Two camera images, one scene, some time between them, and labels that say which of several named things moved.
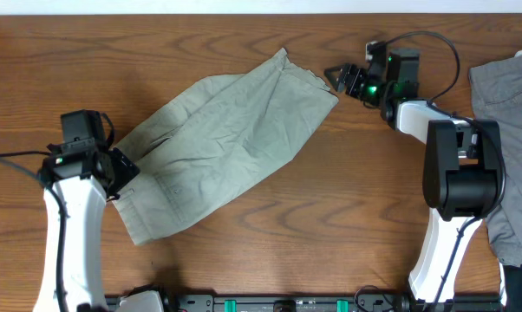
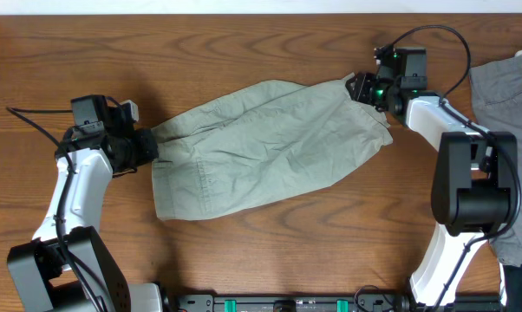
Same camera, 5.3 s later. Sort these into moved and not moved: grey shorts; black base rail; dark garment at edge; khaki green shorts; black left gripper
Moved: khaki green shorts; black left gripper
Not moved: dark garment at edge; grey shorts; black base rail
